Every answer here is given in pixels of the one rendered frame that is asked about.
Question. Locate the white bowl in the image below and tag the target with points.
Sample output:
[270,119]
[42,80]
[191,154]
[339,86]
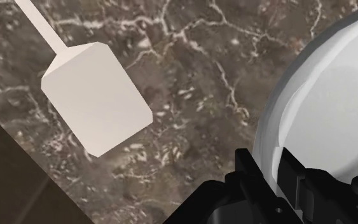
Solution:
[327,93]

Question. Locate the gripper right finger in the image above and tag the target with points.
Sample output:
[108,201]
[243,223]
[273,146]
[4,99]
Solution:
[318,192]

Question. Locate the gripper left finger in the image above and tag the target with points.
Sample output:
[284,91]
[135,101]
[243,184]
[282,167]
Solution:
[249,183]

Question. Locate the white spatula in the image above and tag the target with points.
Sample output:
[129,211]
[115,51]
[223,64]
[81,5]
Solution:
[96,99]

